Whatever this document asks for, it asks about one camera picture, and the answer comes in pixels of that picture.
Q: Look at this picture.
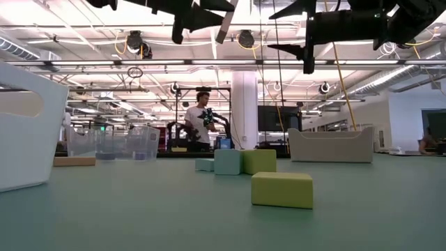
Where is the yellow-green arch block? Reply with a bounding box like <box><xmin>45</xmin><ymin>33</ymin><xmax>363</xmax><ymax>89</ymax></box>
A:
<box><xmin>242</xmin><ymin>149</ymin><xmax>278</xmax><ymax>176</ymax></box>

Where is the yellow hanging cable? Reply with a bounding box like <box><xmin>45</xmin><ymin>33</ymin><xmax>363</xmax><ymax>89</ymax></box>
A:
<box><xmin>332</xmin><ymin>40</ymin><xmax>359</xmax><ymax>132</ymax></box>

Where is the yellow-green rectangular block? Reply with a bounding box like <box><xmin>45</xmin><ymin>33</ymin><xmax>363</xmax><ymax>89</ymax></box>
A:
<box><xmin>250</xmin><ymin>171</ymin><xmax>314</xmax><ymax>211</ymax></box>

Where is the clear plastic bin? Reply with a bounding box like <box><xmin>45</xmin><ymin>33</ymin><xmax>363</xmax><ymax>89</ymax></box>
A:
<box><xmin>66</xmin><ymin>125</ymin><xmax>162</xmax><ymax>162</ymax></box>

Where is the long ceiling light bar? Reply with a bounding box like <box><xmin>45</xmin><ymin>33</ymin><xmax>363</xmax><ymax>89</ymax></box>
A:
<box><xmin>4</xmin><ymin>59</ymin><xmax>446</xmax><ymax>68</ymax></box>

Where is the light blue rectangular block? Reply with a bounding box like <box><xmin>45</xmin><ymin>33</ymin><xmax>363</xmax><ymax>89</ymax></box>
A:
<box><xmin>194</xmin><ymin>158</ymin><xmax>215</xmax><ymax>172</ymax></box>

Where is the black table edge rail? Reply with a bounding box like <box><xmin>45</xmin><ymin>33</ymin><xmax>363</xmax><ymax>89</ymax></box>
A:
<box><xmin>55</xmin><ymin>150</ymin><xmax>292</xmax><ymax>159</ymax></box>

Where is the white building column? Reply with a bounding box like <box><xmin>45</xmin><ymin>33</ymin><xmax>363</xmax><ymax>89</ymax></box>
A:
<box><xmin>231</xmin><ymin>70</ymin><xmax>259</xmax><ymax>151</ymax></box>

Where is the light blue cube block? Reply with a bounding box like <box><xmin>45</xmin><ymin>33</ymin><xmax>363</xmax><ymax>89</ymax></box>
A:
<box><xmin>213</xmin><ymin>149</ymin><xmax>244</xmax><ymax>176</ymax></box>

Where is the tan wooden block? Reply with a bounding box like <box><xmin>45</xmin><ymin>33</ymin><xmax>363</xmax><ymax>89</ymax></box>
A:
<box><xmin>52</xmin><ymin>155</ymin><xmax>97</xmax><ymax>167</ymax></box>

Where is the silver ventilation duct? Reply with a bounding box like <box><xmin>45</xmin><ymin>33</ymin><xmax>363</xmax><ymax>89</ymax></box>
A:
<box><xmin>347</xmin><ymin>44</ymin><xmax>446</xmax><ymax>98</ymax></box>

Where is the black hanging cable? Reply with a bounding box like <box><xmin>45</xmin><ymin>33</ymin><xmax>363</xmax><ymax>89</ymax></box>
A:
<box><xmin>272</xmin><ymin>0</ymin><xmax>290</xmax><ymax>155</ymax></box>

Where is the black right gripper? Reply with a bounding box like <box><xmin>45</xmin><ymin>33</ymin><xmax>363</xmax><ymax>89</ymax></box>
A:
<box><xmin>267</xmin><ymin>0</ymin><xmax>390</xmax><ymax>75</ymax></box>

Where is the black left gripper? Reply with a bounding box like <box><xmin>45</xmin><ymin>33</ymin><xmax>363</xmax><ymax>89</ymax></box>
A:
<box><xmin>123</xmin><ymin>0</ymin><xmax>236</xmax><ymax>45</ymax></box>

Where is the person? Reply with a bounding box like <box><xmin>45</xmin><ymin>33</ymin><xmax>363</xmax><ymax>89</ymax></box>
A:
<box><xmin>417</xmin><ymin>126</ymin><xmax>439</xmax><ymax>155</ymax></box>
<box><xmin>183</xmin><ymin>91</ymin><xmax>217</xmax><ymax>153</ymax></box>

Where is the white plastic bin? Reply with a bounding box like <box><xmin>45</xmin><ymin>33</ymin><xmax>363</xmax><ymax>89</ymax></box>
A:
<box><xmin>0</xmin><ymin>60</ymin><xmax>70</xmax><ymax>193</ymax></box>
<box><xmin>287</xmin><ymin>126</ymin><xmax>375</xmax><ymax>164</ymax></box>

